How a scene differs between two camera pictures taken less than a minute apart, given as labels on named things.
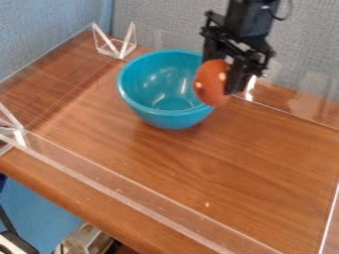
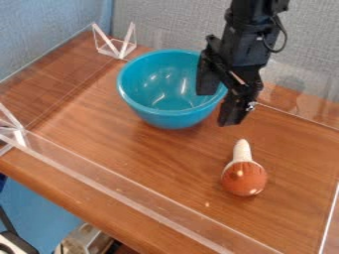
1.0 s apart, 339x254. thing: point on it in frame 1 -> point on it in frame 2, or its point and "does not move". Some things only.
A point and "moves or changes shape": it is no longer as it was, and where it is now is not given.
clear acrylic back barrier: x=300 y=87 does not move
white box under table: x=87 y=240 does not move
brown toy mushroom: x=210 y=81 moves or changes shape
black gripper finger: x=240 y=73 -> x=234 y=109
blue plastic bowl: x=156 y=86 does not move
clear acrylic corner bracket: x=113 y=47 does not move
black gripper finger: x=214 y=50 -> x=210 y=74
